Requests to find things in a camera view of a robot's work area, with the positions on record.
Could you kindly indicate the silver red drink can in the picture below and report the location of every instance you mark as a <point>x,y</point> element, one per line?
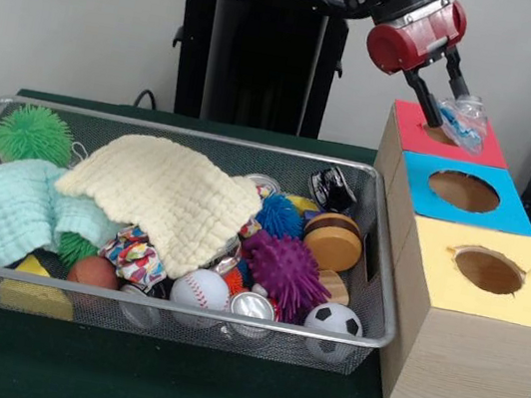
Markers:
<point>253,306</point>

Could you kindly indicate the wooden box with three holes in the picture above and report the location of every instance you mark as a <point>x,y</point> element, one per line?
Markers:
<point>462,361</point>

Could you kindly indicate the cream yellow waffle cloth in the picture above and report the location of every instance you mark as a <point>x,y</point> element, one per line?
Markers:
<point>146,185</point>

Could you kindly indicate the green spiky rubber ball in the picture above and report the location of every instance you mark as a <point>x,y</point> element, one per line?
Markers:
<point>33,132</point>

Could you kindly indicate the purple spiky ball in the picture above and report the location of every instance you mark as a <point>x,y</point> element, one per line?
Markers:
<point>285,268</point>

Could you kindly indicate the small baseball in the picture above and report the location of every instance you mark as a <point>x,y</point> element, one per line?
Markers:
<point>201,288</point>

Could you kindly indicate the multicoloured patterned fabric ball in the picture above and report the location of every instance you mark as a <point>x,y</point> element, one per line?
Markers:
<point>133,257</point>

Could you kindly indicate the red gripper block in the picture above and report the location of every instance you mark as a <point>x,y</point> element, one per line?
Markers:
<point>412,40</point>

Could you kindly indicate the blue spiky ball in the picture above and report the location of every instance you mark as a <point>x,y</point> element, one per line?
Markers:
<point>281,217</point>

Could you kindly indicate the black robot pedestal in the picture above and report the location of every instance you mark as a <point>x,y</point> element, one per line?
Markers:
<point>256,66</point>

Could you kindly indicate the mint green waffle cloth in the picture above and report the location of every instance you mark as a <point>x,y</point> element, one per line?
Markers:
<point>11,209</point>

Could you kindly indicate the small soccer ball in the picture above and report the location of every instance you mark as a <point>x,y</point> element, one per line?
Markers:
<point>334,318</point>

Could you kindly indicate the brown wooden yo-yo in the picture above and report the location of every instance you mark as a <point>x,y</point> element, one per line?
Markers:
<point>331,248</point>

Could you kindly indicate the dark green table cloth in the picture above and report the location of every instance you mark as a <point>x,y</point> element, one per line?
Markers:
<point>214,393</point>

